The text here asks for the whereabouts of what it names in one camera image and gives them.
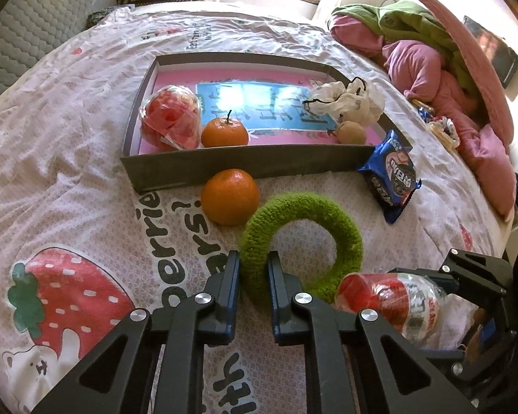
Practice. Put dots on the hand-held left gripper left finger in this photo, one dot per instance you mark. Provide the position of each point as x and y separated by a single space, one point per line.
228 284

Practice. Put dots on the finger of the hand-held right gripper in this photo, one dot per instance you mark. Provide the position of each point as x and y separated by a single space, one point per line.
470 267
455 366

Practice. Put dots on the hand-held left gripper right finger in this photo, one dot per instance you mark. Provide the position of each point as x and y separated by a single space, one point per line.
276 293

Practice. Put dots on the red and white snack packet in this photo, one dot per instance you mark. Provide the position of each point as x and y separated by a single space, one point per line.
384 297

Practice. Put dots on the grey cardboard box tray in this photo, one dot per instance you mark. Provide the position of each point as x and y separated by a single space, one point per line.
241 161

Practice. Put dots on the orange mandarin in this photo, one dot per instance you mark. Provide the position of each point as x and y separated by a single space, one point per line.
229 196
224 131

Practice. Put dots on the brown walnut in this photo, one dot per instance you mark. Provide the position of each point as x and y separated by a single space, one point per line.
351 133

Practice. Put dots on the red snacks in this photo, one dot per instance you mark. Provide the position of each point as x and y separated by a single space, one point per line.
172 116

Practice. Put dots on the white plastic bag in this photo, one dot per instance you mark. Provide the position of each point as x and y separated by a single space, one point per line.
358 103

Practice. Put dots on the blue snack packet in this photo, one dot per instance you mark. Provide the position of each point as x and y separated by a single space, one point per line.
393 177

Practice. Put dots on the pile of snack packets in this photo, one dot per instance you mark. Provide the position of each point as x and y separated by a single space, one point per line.
440 129

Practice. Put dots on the strawberry printed bed sheet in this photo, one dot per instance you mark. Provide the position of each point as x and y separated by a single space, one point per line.
90 138

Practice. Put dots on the dusty pink cushion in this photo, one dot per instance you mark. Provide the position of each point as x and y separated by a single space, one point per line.
466 60

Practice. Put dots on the black flat panel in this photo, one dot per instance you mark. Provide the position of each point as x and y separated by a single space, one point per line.
496 51

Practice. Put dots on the green cloth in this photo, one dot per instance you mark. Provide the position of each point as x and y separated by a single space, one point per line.
414 21

